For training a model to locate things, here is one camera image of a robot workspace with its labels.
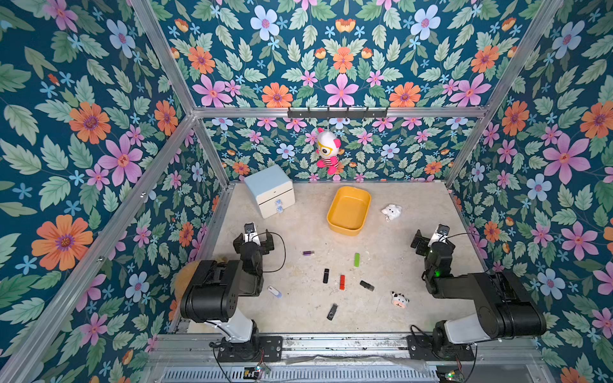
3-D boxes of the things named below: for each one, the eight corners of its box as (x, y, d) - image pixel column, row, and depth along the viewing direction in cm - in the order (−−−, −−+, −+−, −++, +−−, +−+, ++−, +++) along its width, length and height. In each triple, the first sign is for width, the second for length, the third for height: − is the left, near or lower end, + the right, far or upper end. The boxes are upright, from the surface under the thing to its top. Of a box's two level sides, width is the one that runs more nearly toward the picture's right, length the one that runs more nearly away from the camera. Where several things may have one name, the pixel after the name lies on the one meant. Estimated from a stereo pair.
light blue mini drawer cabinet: (266, 222, 107) (258, 199, 95) (252, 200, 116) (244, 177, 103) (297, 206, 113) (294, 182, 101) (282, 187, 122) (277, 163, 109)
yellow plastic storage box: (323, 231, 104) (323, 223, 99) (338, 191, 119) (339, 182, 114) (361, 241, 100) (363, 233, 96) (372, 198, 116) (374, 190, 111)
